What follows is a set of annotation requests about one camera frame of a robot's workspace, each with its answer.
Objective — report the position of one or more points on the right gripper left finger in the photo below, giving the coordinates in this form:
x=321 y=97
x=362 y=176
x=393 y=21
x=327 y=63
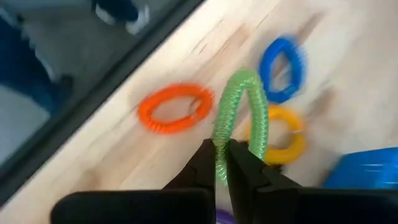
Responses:
x=202 y=171

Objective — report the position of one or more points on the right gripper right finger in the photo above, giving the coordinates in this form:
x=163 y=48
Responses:
x=245 y=180

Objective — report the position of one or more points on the blue plastic basket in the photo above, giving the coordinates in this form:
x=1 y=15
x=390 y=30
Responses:
x=363 y=169

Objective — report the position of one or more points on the person's shoe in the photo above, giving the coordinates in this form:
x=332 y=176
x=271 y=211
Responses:
x=118 y=9

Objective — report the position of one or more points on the person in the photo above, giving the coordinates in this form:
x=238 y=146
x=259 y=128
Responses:
x=18 y=68

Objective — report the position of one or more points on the black metal table frame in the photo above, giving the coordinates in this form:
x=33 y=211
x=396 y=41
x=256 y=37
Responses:
x=93 y=98

